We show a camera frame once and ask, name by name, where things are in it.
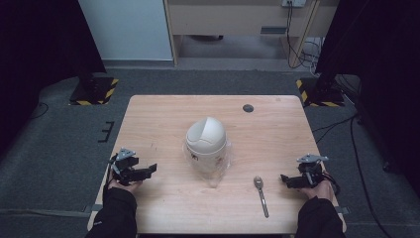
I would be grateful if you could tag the person's right hand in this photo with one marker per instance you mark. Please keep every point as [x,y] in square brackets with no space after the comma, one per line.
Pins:
[322,191]

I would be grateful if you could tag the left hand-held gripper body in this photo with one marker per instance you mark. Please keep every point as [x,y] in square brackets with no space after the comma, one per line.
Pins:
[125,163]

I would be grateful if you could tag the metal spoon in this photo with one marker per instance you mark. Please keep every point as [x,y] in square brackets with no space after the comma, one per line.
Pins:
[261,196]

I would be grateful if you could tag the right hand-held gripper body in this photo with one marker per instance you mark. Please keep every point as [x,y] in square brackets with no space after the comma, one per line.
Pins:
[312,172]

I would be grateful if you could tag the light wooden desk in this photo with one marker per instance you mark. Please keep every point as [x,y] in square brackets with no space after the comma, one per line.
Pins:
[231,16]

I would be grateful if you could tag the clear plastic bin liner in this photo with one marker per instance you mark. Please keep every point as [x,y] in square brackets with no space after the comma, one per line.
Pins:
[214,181]

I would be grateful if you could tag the grey power strip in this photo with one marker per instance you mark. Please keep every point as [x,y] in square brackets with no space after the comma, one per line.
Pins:
[294,2]

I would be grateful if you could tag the white swing-lid trash bin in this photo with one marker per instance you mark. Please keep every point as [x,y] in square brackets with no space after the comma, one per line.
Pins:
[205,139]

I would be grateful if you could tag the grey tape strip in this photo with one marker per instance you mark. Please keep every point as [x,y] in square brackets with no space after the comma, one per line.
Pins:
[343,210]

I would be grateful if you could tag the person's left hand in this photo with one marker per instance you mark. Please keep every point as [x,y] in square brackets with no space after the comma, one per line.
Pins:
[128,187]

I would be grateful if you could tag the black stand base striped edge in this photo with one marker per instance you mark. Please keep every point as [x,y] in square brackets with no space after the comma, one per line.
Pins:
[90,91]
[322,95]

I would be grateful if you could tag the dark round table grommet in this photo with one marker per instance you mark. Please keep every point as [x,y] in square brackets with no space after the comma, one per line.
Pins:
[248,108]

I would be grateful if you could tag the black curtain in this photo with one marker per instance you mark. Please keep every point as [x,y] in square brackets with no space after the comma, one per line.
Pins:
[39,49]
[383,49]

